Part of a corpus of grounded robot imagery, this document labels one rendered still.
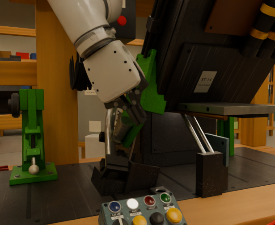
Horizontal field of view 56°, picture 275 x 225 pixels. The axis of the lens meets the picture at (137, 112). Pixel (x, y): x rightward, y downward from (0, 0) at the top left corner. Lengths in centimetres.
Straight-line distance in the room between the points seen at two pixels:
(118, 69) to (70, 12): 14
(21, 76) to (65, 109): 21
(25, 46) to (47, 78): 979
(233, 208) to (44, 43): 79
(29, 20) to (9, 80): 991
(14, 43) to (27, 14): 119
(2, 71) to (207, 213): 85
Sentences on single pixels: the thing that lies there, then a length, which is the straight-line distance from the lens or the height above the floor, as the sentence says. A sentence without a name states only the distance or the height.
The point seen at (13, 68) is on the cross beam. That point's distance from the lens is 109.
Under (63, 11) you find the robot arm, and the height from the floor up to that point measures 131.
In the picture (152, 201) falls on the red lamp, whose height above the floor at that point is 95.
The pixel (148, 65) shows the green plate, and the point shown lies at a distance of 69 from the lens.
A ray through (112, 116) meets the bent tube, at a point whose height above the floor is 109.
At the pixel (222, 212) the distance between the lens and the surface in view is 63.
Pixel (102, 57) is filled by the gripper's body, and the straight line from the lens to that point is 53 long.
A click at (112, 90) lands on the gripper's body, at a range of 53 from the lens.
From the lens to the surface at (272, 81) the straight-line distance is 748.
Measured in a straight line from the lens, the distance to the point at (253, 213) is 65.
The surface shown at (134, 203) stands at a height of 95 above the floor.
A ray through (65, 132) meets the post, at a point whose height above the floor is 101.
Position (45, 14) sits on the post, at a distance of 103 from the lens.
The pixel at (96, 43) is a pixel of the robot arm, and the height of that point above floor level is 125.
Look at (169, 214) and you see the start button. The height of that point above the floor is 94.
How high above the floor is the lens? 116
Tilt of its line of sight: 5 degrees down
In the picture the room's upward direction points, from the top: straight up
